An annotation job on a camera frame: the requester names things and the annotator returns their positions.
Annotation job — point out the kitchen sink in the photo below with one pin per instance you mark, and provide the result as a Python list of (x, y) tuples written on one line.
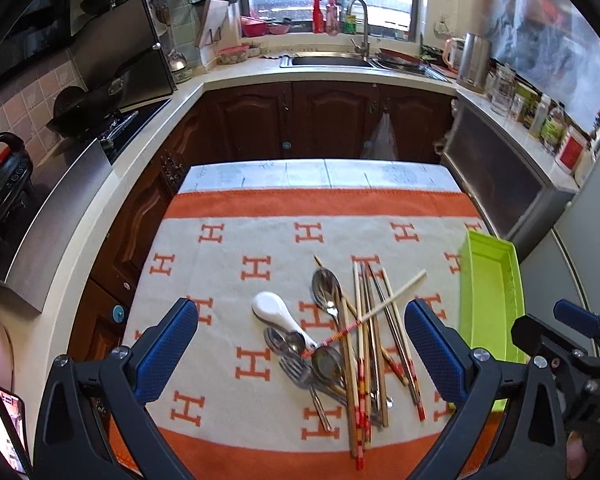
[(338, 60)]

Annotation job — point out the steel fork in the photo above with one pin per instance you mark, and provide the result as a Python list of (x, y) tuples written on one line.
[(302, 376)]

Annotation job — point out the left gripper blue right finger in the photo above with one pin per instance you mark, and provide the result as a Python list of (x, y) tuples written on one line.
[(440, 349)]

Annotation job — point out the black wok on stove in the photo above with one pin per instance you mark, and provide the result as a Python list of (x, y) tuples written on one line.
[(77, 112)]

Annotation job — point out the pale wooden chopstick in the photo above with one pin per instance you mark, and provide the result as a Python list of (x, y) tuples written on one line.
[(361, 368)]

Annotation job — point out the steel soup spoon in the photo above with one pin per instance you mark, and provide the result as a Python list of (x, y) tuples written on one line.
[(328, 369)]

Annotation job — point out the large steel spoon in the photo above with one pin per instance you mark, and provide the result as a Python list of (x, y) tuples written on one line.
[(326, 294)]

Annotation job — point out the metal chopstick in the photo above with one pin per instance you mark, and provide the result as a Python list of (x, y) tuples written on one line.
[(383, 294)]

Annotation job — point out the stainless dishwasher cabinet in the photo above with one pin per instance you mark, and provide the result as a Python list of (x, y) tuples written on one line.
[(515, 184)]

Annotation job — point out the white plastic bag on door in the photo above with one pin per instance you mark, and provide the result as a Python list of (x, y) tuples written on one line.
[(382, 143)]

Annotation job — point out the thin brown bamboo chopstick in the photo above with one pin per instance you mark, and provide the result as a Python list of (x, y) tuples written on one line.
[(397, 367)]

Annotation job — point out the small steel teaspoon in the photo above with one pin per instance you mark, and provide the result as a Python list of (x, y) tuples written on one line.
[(296, 342), (276, 341)]

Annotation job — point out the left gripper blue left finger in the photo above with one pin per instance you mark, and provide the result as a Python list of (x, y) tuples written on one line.
[(158, 351)]

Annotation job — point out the lime green plastic tray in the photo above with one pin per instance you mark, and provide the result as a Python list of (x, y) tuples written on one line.
[(491, 295)]

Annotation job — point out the stainless electric kettle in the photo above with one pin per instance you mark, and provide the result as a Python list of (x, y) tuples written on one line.
[(475, 63)]

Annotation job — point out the red spray bottle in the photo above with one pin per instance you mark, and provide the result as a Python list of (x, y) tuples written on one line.
[(318, 20)]

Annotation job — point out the red labelled white jar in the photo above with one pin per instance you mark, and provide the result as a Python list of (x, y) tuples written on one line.
[(571, 149)]

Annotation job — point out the right hand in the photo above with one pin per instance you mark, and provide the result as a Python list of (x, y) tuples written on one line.
[(576, 455)]

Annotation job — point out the dark brown wooden chopstick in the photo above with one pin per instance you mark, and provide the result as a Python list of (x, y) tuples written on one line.
[(380, 383)]

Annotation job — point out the white ceramic spoon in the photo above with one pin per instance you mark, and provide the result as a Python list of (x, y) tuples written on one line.
[(271, 309)]

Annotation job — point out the orange beige H-pattern cloth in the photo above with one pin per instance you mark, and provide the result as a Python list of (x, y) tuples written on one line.
[(228, 410)]

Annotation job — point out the light chopstick red end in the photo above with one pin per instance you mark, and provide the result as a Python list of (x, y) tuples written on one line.
[(370, 314)]

